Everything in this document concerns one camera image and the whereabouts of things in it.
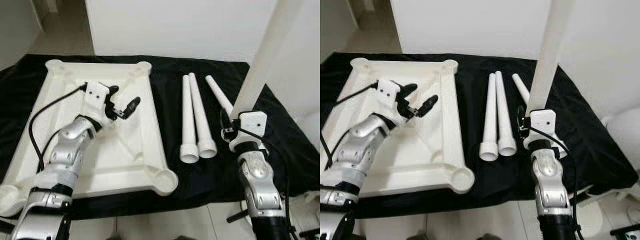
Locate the black metal stand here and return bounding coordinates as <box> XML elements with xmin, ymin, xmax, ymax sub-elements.
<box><xmin>610</xmin><ymin>224</ymin><xmax>640</xmax><ymax>239</ymax></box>

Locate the black cloth cover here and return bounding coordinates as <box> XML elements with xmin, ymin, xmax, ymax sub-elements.
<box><xmin>320</xmin><ymin>50</ymin><xmax>633</xmax><ymax>221</ymax></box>
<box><xmin>0</xmin><ymin>52</ymin><xmax>321</xmax><ymax>221</ymax></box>

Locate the white plastic table leg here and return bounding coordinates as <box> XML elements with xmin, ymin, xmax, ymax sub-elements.
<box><xmin>479</xmin><ymin>73</ymin><xmax>501</xmax><ymax>162</ymax></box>
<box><xmin>188</xmin><ymin>72</ymin><xmax>218</xmax><ymax>159</ymax></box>
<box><xmin>205</xmin><ymin>75</ymin><xmax>235</xmax><ymax>117</ymax></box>
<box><xmin>231</xmin><ymin>0</ymin><xmax>305</xmax><ymax>121</ymax></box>
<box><xmin>494</xmin><ymin>70</ymin><xmax>518</xmax><ymax>157</ymax></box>
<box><xmin>511</xmin><ymin>73</ymin><xmax>532</xmax><ymax>105</ymax></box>
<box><xmin>180</xmin><ymin>75</ymin><xmax>200</xmax><ymax>164</ymax></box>
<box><xmin>526</xmin><ymin>0</ymin><xmax>576</xmax><ymax>112</ymax></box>

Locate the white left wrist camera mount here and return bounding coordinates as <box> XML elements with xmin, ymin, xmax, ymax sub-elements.
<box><xmin>82</xmin><ymin>81</ymin><xmax>114</xmax><ymax>124</ymax></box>
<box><xmin>376</xmin><ymin>79</ymin><xmax>406</xmax><ymax>121</ymax></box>

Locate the white plastic table top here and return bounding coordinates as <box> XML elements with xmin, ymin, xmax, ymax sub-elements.
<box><xmin>0</xmin><ymin>59</ymin><xmax>179</xmax><ymax>218</ymax></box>
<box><xmin>320</xmin><ymin>56</ymin><xmax>476</xmax><ymax>198</ymax></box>

